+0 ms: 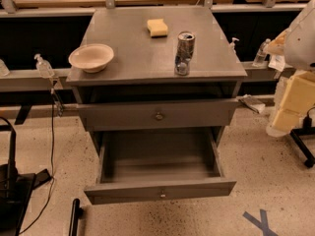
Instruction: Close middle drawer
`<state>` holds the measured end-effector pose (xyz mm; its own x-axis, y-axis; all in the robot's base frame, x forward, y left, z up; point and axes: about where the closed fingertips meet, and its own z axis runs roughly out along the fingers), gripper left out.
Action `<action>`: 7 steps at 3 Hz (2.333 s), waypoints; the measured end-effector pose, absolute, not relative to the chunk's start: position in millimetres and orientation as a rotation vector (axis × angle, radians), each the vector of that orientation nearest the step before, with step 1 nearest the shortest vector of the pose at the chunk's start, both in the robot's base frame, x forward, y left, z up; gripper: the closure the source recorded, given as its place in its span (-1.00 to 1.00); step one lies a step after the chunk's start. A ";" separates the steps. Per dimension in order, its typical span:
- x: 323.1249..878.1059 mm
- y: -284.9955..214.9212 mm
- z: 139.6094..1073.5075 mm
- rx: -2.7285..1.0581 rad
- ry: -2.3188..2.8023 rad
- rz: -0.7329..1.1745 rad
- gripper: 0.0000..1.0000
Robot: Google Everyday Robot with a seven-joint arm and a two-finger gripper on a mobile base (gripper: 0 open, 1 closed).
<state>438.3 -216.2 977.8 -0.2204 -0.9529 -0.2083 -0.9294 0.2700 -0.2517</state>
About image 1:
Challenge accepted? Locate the grey drawer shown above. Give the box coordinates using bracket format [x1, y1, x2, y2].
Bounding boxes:
[85, 128, 236, 205]
[78, 99, 238, 131]

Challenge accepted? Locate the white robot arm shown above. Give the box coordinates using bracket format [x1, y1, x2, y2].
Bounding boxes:
[266, 0, 315, 138]

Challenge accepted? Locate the grey top drawer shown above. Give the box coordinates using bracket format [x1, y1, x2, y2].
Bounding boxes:
[78, 99, 238, 131]

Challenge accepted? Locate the grey wooden drawer cabinet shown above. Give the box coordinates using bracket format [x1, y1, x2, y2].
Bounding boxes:
[66, 5, 248, 155]

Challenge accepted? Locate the silver soda can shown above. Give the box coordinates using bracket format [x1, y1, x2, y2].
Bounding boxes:
[174, 30, 195, 76]

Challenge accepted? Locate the yellow sponge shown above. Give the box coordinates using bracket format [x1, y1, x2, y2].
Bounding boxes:
[147, 19, 168, 37]

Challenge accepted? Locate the beige shallow bowl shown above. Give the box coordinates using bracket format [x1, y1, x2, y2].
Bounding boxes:
[68, 43, 114, 73]

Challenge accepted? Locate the clear pump bottle right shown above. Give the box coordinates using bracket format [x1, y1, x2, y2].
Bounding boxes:
[229, 37, 239, 53]

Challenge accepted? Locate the clear pump bottle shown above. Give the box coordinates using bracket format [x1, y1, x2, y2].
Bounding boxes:
[34, 54, 54, 79]
[229, 37, 239, 53]

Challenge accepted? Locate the clear water bottle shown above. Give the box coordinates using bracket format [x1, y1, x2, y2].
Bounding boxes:
[253, 38, 271, 67]

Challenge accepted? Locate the clear pump bottle left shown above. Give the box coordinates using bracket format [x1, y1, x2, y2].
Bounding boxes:
[34, 54, 54, 79]

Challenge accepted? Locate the white paper packet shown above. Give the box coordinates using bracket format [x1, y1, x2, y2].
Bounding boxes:
[268, 55, 285, 72]

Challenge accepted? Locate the black floor bar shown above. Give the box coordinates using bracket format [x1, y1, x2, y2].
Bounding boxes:
[68, 199, 84, 236]

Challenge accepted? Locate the black stand base right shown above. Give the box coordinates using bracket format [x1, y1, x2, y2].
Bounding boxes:
[289, 106, 315, 169]

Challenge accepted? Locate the clear bottle far left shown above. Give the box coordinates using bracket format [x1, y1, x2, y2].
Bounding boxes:
[0, 59, 10, 77]

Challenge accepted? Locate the black stand left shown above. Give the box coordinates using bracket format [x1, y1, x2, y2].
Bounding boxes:
[0, 117, 52, 236]

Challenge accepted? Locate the black cable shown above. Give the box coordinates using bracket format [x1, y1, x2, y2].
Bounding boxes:
[18, 88, 57, 236]

